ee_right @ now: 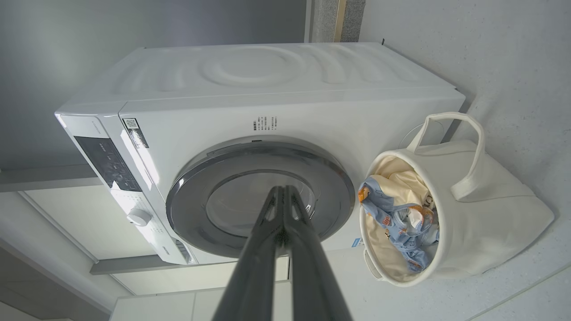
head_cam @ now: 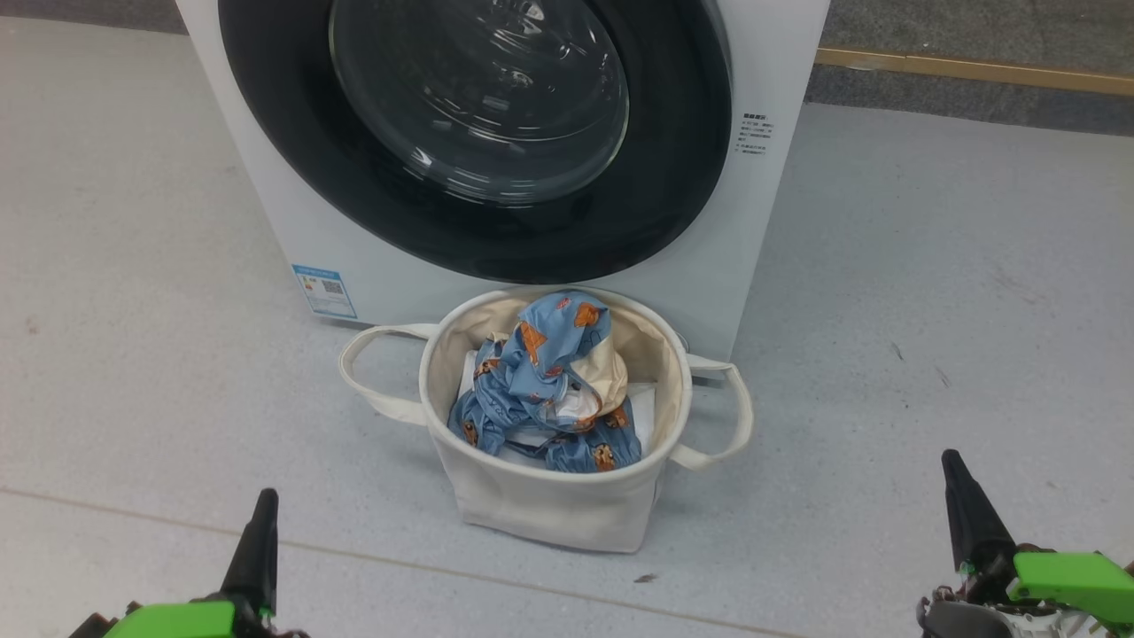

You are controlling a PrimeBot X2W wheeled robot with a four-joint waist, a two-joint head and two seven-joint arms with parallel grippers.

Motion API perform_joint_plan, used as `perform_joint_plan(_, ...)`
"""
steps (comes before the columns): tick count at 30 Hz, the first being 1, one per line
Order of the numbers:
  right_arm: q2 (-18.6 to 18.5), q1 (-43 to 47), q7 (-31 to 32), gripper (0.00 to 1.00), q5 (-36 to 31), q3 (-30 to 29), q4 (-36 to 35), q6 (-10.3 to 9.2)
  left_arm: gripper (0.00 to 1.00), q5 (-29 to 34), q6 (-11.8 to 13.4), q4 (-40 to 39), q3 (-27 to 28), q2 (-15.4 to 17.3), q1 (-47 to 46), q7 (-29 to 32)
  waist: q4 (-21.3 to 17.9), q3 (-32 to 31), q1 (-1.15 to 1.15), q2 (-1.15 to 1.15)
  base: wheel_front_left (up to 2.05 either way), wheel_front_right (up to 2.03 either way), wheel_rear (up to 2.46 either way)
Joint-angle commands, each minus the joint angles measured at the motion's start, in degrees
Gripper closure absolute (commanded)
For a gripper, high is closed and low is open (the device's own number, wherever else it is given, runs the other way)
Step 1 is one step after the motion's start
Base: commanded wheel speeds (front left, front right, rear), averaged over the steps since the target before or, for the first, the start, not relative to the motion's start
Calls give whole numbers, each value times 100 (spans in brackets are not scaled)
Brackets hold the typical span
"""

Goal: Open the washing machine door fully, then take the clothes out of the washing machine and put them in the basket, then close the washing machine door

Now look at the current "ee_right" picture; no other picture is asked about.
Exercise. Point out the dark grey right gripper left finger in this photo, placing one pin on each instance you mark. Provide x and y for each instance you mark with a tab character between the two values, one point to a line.
254	276

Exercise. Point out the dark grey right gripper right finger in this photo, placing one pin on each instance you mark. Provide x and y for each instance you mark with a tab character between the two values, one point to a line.
312	281

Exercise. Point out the round glass washing machine door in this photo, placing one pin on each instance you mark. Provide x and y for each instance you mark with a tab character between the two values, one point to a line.
192	209

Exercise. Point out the blue patterned garment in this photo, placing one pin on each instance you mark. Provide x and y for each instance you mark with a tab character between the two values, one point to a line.
401	223

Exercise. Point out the white round appliance knob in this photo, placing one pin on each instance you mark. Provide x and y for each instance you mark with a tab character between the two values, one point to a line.
139	217

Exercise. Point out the white front-load washing machine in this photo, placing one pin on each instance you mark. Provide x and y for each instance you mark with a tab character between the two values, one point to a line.
312	111

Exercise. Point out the cream canvas laundry basket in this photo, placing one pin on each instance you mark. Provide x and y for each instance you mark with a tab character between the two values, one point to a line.
490	223

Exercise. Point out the blue floor sticker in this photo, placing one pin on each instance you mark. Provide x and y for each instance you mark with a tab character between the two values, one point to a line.
357	242

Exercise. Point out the QR code sticker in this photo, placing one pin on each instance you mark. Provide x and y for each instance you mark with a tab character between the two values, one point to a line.
135	133

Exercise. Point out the white cabinet with grey ledges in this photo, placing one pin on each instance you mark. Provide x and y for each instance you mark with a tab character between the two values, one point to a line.
67	223

